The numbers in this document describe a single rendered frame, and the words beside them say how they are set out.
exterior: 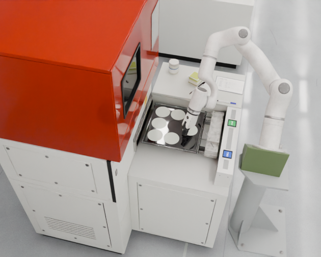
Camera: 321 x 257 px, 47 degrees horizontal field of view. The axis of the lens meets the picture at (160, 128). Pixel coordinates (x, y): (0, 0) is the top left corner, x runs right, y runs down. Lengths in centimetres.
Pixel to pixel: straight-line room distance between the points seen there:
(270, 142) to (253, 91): 193
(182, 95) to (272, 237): 134
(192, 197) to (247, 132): 153
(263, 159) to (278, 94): 40
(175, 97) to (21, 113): 112
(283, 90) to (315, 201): 146
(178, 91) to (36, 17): 118
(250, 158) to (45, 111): 122
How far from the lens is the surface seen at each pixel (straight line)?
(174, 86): 263
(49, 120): 180
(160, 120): 249
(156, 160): 238
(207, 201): 235
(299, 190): 345
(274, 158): 229
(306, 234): 326
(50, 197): 244
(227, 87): 267
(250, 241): 308
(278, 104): 226
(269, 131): 227
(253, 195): 261
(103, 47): 156
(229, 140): 235
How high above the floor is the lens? 273
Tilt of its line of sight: 49 degrees down
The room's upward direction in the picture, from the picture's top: 1 degrees clockwise
